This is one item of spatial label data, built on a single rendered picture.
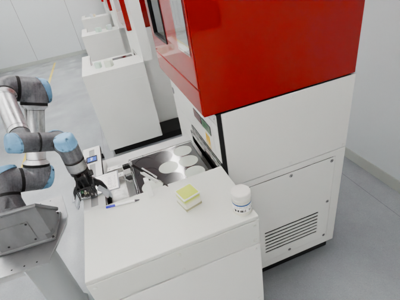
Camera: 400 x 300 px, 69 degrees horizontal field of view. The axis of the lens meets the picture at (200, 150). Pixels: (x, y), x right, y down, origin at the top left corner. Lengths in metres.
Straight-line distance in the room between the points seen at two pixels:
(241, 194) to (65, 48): 8.56
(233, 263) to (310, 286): 0.94
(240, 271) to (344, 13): 1.11
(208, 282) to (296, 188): 0.72
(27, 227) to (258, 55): 1.18
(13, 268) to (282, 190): 1.28
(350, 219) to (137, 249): 1.76
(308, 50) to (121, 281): 1.12
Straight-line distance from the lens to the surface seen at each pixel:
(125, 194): 1.47
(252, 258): 1.27
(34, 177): 1.59
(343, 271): 2.19
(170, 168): 1.51
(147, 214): 1.19
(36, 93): 1.56
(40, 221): 1.45
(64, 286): 1.83
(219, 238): 1.10
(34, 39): 9.35
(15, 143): 1.22
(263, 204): 1.62
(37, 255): 1.50
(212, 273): 1.23
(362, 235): 2.40
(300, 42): 1.31
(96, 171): 1.56
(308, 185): 1.73
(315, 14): 1.32
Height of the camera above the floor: 1.77
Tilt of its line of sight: 33 degrees down
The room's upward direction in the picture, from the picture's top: 10 degrees counter-clockwise
